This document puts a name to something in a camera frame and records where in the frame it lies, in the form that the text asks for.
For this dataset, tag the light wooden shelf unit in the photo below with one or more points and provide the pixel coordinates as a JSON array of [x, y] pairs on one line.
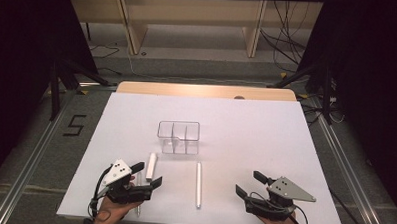
[[136, 33]]

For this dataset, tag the black tripod stand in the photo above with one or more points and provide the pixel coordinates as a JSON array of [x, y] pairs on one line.
[[54, 93], [326, 96]]

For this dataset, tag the yellow tape piece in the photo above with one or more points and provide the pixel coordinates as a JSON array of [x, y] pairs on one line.
[[283, 75], [83, 92], [303, 95]]

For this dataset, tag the wooden table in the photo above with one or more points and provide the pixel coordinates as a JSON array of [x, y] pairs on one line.
[[204, 91]]

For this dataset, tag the clear plastic pen holder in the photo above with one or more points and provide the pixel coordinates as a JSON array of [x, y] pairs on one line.
[[179, 138]]

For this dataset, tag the aluminium floor rail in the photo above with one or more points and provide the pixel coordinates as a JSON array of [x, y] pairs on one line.
[[350, 184], [27, 172]]

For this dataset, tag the white pen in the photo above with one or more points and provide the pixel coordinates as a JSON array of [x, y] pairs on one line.
[[199, 185]]

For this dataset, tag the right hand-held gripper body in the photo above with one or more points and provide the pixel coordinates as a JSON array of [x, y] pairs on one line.
[[285, 190]]

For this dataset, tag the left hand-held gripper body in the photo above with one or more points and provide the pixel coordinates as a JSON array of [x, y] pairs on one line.
[[117, 172]]

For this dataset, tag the white cylindrical tube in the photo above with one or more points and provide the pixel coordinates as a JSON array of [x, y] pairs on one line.
[[151, 167]]

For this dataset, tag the person's left hand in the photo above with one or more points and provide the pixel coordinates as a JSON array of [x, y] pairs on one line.
[[111, 212]]

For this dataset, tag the black curtain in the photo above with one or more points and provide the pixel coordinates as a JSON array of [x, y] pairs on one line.
[[21, 52], [371, 81]]

